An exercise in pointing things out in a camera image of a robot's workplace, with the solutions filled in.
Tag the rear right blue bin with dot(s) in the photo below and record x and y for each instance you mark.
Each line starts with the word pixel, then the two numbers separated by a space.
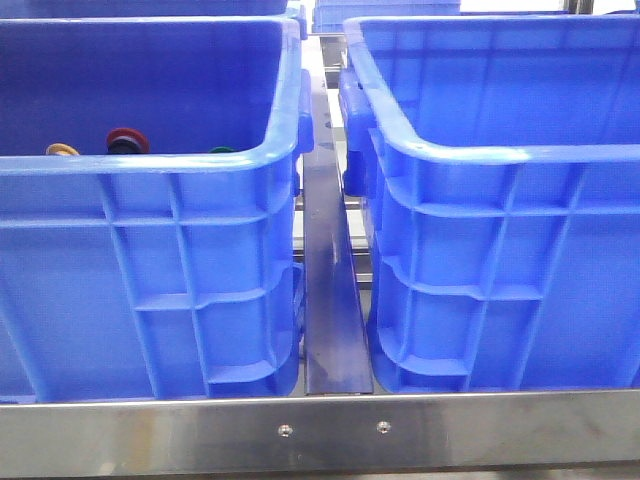
pixel 328 16

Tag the steel front rail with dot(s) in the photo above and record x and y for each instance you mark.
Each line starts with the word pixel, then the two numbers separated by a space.
pixel 326 434

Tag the red mushroom push button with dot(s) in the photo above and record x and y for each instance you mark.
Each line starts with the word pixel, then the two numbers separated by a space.
pixel 125 141

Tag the rear left blue bin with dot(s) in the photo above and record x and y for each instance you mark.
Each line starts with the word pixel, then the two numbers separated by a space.
pixel 294 10

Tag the green mushroom push button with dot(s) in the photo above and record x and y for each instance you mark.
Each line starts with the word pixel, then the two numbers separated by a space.
pixel 221 149

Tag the yellow mushroom push button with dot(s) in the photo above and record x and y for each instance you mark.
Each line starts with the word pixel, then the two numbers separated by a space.
pixel 61 149

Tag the right blue plastic bin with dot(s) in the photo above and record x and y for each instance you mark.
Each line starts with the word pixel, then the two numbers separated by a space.
pixel 497 158

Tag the blue plastic bin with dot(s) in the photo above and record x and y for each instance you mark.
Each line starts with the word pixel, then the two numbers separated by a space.
pixel 497 158
pixel 160 275

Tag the left blue plastic bin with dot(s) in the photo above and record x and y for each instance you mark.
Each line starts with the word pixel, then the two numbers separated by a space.
pixel 160 275

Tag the steel divider bar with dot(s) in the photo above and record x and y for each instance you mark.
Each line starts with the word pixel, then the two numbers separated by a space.
pixel 336 349

